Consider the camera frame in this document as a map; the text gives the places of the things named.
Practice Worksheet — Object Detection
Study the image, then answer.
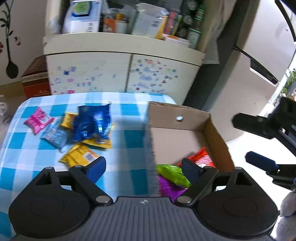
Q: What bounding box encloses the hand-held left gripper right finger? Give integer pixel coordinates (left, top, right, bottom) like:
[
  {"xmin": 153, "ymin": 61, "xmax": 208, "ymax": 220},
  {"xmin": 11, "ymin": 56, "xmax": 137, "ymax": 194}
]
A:
[{"xmin": 174, "ymin": 158, "xmax": 255, "ymax": 206}]

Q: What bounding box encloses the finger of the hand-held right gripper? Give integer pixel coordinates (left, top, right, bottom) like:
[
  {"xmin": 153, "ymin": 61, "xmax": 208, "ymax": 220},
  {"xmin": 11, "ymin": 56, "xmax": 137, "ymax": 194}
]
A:
[
  {"xmin": 245, "ymin": 151, "xmax": 296, "ymax": 189},
  {"xmin": 232, "ymin": 112, "xmax": 278, "ymax": 139}
]

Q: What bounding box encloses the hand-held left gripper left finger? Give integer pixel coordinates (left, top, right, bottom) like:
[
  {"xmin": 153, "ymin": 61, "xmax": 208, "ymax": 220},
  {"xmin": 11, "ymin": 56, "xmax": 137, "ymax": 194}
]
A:
[{"xmin": 35, "ymin": 156, "xmax": 114, "ymax": 205}]

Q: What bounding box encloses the red snack packet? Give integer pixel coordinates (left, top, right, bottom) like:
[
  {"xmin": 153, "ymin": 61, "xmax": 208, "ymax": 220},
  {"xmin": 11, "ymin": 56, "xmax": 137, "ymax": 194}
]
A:
[{"xmin": 177, "ymin": 147, "xmax": 216, "ymax": 169}]

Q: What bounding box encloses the green snack packet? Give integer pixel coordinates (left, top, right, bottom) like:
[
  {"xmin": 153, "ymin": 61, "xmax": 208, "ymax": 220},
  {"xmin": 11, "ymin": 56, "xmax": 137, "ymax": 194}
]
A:
[{"xmin": 155, "ymin": 164, "xmax": 192, "ymax": 188}]

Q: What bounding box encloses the yellow snack packet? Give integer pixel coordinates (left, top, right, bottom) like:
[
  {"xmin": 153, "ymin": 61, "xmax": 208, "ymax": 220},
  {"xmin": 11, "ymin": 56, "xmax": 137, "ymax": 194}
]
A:
[
  {"xmin": 81, "ymin": 124, "xmax": 116, "ymax": 150},
  {"xmin": 58, "ymin": 142, "xmax": 100, "ymax": 167}
]

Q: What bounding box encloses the brown cardboard box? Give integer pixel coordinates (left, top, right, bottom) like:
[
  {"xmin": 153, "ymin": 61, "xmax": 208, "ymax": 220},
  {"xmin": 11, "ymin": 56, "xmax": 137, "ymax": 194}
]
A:
[{"xmin": 144, "ymin": 101, "xmax": 235, "ymax": 197}]

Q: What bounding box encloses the purple snack packet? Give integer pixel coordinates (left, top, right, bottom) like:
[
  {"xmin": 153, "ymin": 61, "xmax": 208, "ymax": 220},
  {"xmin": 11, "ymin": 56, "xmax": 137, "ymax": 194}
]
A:
[{"xmin": 158, "ymin": 175, "xmax": 188, "ymax": 197}]

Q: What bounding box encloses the blue snack packet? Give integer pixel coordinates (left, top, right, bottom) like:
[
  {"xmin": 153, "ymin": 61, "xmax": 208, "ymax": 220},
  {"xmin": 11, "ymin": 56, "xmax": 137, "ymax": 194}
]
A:
[{"xmin": 68, "ymin": 103, "xmax": 112, "ymax": 144}]

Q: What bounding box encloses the white printed snack packet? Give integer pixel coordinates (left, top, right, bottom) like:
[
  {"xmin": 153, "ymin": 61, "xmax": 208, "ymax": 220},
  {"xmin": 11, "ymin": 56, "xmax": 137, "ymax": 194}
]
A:
[{"xmin": 40, "ymin": 122, "xmax": 70, "ymax": 152}]

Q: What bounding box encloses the pink snack packet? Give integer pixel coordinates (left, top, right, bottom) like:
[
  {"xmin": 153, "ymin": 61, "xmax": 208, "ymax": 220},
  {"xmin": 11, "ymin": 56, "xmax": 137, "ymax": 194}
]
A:
[{"xmin": 23, "ymin": 108, "xmax": 56, "ymax": 135}]

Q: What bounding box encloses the green potted plant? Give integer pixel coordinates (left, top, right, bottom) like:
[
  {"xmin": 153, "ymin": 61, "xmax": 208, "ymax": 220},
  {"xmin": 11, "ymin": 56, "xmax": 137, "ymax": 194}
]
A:
[{"xmin": 283, "ymin": 68, "xmax": 296, "ymax": 95}]

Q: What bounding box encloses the grey refrigerator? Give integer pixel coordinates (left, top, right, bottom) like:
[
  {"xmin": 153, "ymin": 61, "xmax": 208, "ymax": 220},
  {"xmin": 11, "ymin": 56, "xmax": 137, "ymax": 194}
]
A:
[{"xmin": 183, "ymin": 0, "xmax": 296, "ymax": 142}]

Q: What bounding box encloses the blue white checkered tablecloth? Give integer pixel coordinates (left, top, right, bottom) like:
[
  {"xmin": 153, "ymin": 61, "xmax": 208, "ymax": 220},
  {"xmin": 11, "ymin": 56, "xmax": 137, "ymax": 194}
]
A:
[{"xmin": 0, "ymin": 92, "xmax": 178, "ymax": 241}]

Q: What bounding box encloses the white cabinet with stickers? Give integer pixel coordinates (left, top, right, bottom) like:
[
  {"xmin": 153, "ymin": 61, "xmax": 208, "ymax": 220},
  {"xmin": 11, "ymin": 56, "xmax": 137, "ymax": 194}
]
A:
[{"xmin": 43, "ymin": 0, "xmax": 206, "ymax": 95}]

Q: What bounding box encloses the red cardboard box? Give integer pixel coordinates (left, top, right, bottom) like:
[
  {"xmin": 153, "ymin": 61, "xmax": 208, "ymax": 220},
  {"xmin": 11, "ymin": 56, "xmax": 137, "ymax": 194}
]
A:
[{"xmin": 21, "ymin": 54, "xmax": 52, "ymax": 99}]

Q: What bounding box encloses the green glass bottle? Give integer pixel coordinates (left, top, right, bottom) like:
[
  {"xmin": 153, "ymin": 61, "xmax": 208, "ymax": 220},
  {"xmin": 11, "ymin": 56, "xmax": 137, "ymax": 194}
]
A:
[{"xmin": 186, "ymin": 5, "xmax": 205, "ymax": 49}]

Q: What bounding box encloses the orange box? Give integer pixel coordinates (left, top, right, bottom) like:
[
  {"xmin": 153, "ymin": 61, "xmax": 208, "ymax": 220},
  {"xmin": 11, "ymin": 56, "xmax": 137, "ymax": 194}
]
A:
[{"xmin": 103, "ymin": 19, "xmax": 116, "ymax": 33}]

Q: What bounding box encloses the white green medicine box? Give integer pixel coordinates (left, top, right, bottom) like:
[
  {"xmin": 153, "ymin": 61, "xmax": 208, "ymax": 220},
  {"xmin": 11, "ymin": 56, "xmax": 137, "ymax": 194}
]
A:
[{"xmin": 132, "ymin": 11, "xmax": 166, "ymax": 39}]

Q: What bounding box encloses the blue white medicine box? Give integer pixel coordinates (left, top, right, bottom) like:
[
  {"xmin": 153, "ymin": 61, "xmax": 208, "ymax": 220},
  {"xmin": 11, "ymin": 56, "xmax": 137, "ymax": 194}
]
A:
[{"xmin": 62, "ymin": 0, "xmax": 103, "ymax": 34}]

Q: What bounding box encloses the black vase wall decal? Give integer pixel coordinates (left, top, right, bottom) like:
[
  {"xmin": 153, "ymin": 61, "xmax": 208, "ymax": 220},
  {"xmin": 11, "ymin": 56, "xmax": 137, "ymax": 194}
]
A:
[{"xmin": 0, "ymin": 0, "xmax": 19, "ymax": 78}]

